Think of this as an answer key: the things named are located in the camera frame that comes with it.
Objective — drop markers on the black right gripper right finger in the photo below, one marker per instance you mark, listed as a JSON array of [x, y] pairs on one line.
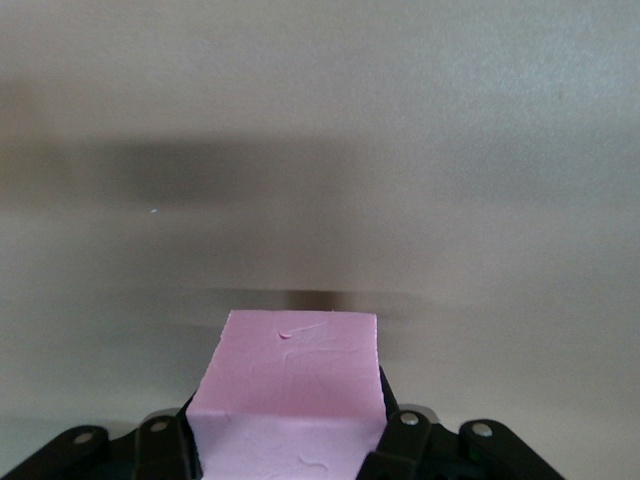
[[450, 455]]

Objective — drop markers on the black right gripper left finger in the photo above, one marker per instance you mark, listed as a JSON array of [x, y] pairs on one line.
[[125, 455]]

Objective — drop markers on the pink foam cube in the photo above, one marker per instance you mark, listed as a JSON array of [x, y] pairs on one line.
[[290, 370]]

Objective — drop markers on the brown table cover sheet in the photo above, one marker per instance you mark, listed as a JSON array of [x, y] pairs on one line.
[[300, 150]]

